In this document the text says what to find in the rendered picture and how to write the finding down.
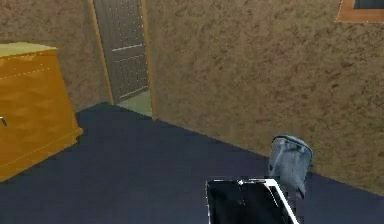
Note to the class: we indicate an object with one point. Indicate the grey panelled room door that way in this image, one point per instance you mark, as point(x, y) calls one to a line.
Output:
point(125, 53)

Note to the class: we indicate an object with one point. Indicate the black box with white rim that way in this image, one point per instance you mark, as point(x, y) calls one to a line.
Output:
point(245, 203)

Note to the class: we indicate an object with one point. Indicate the grey blue waste bin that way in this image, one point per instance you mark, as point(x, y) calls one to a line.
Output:
point(289, 163)

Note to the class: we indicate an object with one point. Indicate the orange wooden chest of drawers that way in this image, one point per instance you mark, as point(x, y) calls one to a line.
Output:
point(31, 110)

